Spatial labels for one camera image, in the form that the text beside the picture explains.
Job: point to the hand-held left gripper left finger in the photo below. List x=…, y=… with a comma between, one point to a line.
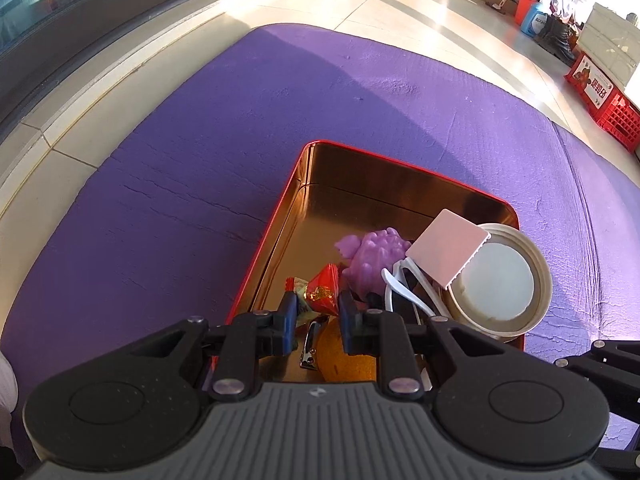
x=288, y=320

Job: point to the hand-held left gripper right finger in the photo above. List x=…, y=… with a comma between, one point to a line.
x=348, y=325

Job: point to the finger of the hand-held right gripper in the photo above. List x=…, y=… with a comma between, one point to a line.
x=600, y=367

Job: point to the metal nail clipper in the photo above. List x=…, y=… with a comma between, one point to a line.
x=309, y=347

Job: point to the orange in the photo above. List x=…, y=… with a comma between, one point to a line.
x=331, y=355

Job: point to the red candy packet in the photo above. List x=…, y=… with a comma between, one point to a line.
x=322, y=290

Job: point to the red tin box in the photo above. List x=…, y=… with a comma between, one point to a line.
x=360, y=200

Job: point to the round gold lid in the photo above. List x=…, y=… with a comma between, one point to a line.
x=500, y=280

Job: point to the purple spiky toy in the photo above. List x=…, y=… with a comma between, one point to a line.
x=375, y=260

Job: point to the purple mat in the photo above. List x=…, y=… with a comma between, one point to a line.
x=200, y=135

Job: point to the red plastic crate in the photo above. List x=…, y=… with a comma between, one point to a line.
x=607, y=100

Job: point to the white cardboard box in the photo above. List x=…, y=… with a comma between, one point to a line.
x=612, y=35

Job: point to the blue bottle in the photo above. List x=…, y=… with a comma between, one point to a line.
x=534, y=17

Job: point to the orange bucket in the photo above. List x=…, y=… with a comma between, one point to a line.
x=524, y=5

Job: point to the white cloth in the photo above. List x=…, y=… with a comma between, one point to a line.
x=562, y=2

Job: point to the glass sliding door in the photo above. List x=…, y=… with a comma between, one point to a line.
x=60, y=5

